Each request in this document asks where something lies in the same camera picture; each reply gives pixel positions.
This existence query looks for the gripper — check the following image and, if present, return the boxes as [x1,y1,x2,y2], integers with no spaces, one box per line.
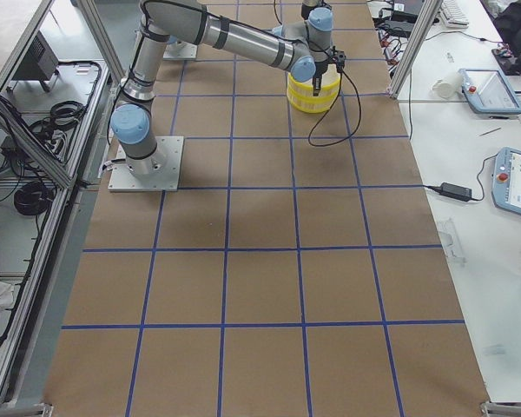
[310,45,346,96]

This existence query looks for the yellow steamer layer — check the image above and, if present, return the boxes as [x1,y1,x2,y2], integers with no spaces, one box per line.
[287,66,340,98]
[287,89,339,114]

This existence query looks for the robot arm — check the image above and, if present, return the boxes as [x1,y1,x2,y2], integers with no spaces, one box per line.
[271,1,334,51]
[109,1,345,179]

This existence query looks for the far teach pendant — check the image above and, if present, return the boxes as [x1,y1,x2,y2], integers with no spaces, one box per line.
[458,69,521,118]

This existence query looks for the teach pendant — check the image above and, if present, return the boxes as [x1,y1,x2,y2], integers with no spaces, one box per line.
[491,147,521,215]
[458,69,521,118]

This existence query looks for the black power adapter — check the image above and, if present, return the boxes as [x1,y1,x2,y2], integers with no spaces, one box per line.
[439,182,472,202]

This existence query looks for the clear plastic holder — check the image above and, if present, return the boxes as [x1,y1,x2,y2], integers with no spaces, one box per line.
[436,219,466,265]

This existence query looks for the near teach pendant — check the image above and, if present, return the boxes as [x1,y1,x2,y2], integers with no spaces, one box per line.
[491,147,521,215]

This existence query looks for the black electronics box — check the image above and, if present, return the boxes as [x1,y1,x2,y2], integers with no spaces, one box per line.
[12,31,59,92]

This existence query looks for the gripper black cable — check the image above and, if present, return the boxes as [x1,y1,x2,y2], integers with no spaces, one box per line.
[307,64,364,148]

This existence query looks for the aluminium frame post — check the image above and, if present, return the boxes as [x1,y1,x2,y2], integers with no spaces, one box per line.
[388,0,442,99]

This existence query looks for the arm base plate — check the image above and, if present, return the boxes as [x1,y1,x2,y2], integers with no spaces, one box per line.
[108,136,184,192]
[163,37,198,61]

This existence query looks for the coiled black cables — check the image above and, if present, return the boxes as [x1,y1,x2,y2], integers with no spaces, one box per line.
[13,179,49,217]

